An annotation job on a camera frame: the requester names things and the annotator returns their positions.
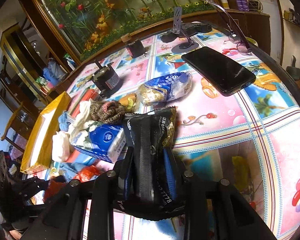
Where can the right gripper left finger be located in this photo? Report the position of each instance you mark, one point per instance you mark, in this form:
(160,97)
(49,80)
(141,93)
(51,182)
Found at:
(128,176)

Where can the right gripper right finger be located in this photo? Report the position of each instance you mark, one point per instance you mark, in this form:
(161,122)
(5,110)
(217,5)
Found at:
(173,177)

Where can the blue tissue pack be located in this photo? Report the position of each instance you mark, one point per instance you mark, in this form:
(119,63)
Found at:
(104,142)

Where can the red plastic bag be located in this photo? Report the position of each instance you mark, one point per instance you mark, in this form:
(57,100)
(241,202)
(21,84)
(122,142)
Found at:
(87,173)

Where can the black snack packet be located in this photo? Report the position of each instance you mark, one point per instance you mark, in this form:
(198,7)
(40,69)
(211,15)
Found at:
(148,134)

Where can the blue knitted cloth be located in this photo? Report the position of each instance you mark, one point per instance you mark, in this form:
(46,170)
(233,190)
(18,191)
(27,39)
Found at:
(64,122)

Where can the brown knitted sock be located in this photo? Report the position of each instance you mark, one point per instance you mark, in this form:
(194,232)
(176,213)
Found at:
(107,112)

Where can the white cloth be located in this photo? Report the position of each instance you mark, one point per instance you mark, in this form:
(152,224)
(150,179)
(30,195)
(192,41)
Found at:
(83,115)

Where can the blue white rice bag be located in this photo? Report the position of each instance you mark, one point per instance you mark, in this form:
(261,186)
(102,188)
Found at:
(165,88)

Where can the colourful patterned tablecloth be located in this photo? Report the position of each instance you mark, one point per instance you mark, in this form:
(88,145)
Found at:
(251,138)

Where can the yellow cardboard box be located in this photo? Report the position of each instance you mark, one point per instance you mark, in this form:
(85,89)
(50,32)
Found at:
(38,151)

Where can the large black gear motor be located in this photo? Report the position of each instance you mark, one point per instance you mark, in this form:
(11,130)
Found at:
(106,80)

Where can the black smartphone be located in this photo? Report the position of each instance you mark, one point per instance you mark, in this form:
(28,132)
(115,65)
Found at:
(225,74)

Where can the wooden chair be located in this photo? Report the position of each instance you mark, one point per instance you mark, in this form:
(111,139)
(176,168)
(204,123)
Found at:
(18,126)

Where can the eyeglasses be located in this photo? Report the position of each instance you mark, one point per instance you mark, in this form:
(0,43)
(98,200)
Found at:
(236,35)

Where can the purple bottles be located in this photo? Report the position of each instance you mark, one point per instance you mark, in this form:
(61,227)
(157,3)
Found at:
(242,5)

